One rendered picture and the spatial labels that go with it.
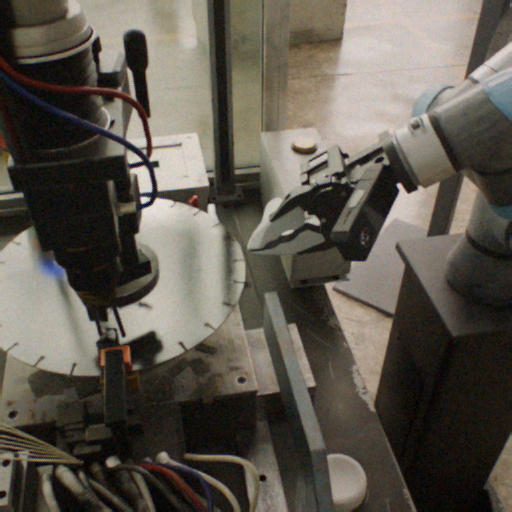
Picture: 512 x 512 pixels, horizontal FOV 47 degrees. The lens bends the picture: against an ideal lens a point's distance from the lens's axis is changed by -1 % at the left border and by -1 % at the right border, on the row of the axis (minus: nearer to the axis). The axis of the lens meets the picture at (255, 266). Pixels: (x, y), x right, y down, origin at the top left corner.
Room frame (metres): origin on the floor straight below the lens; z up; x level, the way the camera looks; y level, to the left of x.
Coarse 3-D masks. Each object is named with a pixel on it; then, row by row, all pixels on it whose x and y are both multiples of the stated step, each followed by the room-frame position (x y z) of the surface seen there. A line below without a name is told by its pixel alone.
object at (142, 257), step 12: (120, 240) 0.48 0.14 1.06; (132, 240) 0.49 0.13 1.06; (120, 252) 0.49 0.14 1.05; (132, 252) 0.49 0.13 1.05; (120, 264) 0.49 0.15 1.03; (132, 264) 0.49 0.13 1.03; (144, 264) 0.49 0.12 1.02; (120, 276) 0.47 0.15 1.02; (132, 276) 0.48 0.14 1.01; (144, 276) 0.49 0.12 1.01
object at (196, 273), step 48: (144, 240) 0.63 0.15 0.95; (192, 240) 0.62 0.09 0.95; (0, 288) 0.53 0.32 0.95; (48, 288) 0.53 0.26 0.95; (192, 288) 0.53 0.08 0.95; (240, 288) 0.53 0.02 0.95; (0, 336) 0.45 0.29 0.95; (48, 336) 0.45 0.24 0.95; (96, 336) 0.45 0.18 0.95; (144, 336) 0.45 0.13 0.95; (192, 336) 0.45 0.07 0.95
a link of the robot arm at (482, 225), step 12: (480, 192) 0.77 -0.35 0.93; (480, 204) 0.76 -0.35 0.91; (480, 216) 0.76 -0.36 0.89; (492, 216) 0.73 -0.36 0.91; (468, 228) 0.78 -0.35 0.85; (480, 228) 0.75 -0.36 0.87; (492, 228) 0.73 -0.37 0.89; (504, 228) 0.70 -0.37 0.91; (480, 240) 0.74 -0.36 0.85; (492, 240) 0.73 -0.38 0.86; (504, 240) 0.70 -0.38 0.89; (504, 252) 0.72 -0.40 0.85
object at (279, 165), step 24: (264, 144) 0.97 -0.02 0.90; (288, 144) 0.97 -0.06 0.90; (264, 168) 0.97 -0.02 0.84; (288, 168) 0.89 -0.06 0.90; (264, 192) 0.97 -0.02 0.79; (288, 192) 0.82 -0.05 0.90; (312, 216) 0.75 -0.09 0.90; (288, 264) 0.77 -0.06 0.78; (312, 264) 0.75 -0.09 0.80; (336, 264) 0.76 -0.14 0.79
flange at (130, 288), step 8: (144, 248) 0.60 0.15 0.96; (152, 256) 0.58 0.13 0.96; (152, 264) 0.56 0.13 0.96; (152, 272) 0.55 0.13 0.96; (136, 280) 0.53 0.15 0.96; (144, 280) 0.54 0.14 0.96; (152, 280) 0.54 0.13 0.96; (120, 288) 0.52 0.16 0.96; (128, 288) 0.52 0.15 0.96; (136, 288) 0.52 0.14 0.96; (144, 288) 0.53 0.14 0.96; (120, 296) 0.51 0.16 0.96; (128, 296) 0.51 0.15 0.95
